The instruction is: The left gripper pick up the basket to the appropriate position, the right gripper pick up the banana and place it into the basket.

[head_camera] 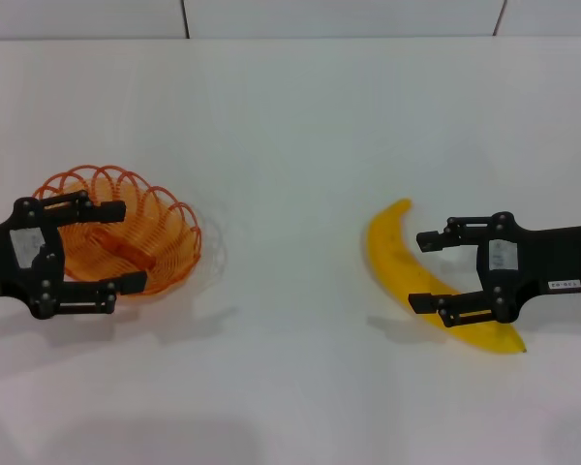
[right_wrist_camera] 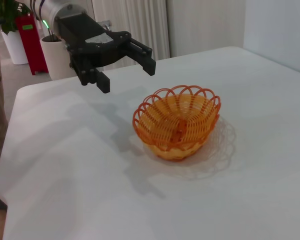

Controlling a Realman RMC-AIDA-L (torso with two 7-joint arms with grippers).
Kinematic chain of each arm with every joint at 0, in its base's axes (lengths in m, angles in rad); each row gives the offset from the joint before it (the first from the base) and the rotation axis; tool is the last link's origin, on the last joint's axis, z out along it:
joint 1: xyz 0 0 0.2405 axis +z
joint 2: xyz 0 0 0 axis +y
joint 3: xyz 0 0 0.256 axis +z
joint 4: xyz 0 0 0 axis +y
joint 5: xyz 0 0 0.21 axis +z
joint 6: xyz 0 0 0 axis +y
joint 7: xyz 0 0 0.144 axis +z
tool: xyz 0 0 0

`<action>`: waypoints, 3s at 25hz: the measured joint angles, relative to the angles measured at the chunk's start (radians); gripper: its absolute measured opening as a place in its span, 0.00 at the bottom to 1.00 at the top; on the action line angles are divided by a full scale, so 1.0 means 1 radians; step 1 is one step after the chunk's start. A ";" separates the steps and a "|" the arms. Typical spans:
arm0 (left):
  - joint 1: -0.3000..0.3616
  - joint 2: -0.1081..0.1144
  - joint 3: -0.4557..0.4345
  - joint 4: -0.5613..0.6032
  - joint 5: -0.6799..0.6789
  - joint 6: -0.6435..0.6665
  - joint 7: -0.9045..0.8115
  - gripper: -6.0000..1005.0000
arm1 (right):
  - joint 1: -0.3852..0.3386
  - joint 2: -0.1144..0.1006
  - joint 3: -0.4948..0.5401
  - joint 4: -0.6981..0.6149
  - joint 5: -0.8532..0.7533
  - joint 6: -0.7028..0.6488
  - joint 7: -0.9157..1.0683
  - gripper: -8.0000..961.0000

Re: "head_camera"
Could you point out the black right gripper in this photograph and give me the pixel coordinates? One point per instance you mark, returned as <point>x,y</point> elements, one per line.
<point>552,257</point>

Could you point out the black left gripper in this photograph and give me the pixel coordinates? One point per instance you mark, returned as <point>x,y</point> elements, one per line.
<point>0,257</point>

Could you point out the yellow banana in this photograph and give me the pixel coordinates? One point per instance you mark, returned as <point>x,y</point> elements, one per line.
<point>392,252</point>

